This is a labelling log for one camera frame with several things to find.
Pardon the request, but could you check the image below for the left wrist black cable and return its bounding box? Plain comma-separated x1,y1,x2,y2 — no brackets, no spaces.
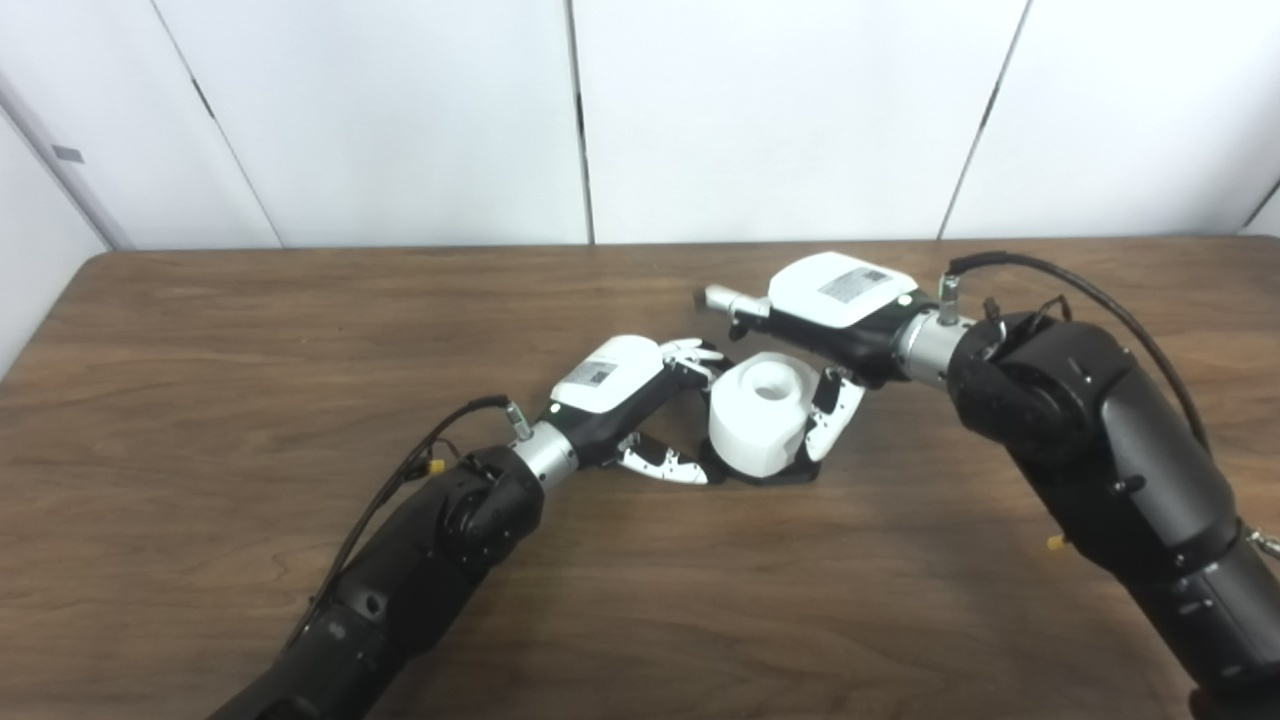
283,394,533,651

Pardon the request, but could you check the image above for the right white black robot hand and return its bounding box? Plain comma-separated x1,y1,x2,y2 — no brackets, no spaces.
695,252,933,464

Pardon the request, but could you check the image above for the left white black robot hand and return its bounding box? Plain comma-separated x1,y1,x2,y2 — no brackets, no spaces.
540,335,736,488

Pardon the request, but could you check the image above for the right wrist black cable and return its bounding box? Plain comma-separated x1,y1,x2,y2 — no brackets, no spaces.
945,252,1213,456

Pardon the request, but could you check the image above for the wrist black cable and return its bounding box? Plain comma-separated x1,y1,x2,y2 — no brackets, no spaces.
283,394,533,651
945,252,1213,456

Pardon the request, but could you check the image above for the round white piece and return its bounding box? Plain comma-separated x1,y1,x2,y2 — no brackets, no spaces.
708,352,820,476

